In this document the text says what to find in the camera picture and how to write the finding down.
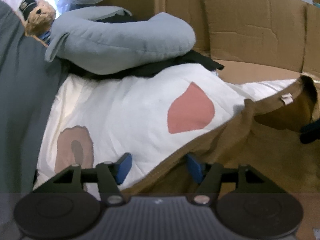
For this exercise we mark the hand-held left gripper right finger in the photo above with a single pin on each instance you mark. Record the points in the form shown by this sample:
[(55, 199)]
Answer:
[(195, 167)]

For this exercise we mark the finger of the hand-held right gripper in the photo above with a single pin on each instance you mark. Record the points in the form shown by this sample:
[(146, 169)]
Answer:
[(311, 131)]

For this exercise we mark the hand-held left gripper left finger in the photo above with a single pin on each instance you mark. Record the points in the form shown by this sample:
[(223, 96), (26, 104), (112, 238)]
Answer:
[(123, 167)]

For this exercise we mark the brown t-shirt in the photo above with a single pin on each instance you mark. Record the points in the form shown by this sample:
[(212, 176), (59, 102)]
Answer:
[(250, 150)]

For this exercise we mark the cream bear printed blanket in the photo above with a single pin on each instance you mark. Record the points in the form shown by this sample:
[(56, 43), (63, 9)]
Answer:
[(125, 105)]

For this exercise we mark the black cloth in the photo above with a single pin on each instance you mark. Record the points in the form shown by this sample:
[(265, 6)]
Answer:
[(190, 62)]

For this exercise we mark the grey neck pillow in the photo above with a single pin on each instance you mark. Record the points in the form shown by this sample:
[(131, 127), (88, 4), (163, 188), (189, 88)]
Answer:
[(112, 47)]

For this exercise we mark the dark grey pillow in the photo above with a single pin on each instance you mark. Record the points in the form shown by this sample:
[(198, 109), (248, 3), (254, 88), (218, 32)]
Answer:
[(25, 92)]

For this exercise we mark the brown cardboard sheet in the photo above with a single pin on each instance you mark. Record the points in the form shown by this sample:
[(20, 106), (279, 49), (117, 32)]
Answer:
[(250, 17)]

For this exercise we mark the small teddy bear toy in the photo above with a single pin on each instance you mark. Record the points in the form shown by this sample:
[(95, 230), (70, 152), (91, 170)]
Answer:
[(41, 15)]

